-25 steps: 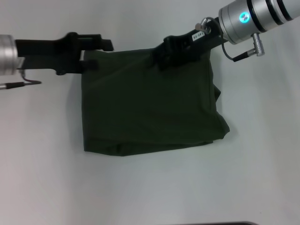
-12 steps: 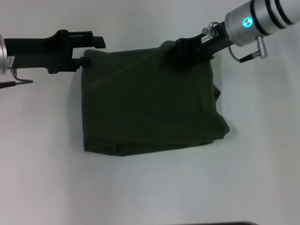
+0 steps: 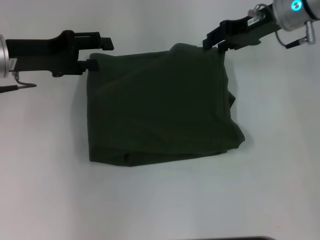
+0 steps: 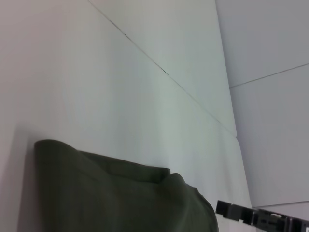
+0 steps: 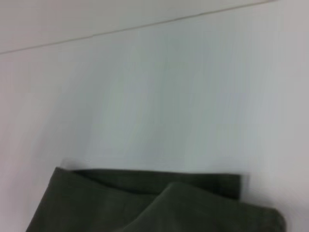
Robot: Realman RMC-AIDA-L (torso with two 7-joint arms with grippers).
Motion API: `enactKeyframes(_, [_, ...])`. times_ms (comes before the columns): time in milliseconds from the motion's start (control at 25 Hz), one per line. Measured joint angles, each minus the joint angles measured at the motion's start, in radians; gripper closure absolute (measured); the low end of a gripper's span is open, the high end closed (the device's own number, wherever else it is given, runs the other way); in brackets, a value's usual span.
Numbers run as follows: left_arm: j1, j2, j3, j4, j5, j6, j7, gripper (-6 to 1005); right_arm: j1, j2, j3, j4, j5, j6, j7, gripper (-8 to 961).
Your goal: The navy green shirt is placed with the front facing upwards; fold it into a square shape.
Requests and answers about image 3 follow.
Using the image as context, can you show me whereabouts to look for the white 140-06 label sticker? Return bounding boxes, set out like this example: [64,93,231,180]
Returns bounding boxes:
[245,15,261,26]

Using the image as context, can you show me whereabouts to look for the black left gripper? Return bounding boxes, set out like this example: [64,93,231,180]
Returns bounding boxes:
[4,29,116,78]

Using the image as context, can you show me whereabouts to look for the grey left arm cable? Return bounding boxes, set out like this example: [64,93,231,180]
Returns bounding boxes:
[0,72,38,95]

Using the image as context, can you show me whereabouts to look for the silver right arm cable connector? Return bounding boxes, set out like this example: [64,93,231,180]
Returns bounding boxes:
[246,3,267,20]

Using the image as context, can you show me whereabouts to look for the dark right arm cable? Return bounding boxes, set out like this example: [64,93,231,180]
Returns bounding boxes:
[274,20,319,50]

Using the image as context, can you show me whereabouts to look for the dark green FREE! t-shirt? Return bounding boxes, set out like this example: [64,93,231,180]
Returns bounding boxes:
[86,42,246,168]

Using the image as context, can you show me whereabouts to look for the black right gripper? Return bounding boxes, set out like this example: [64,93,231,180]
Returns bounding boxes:
[202,10,284,54]

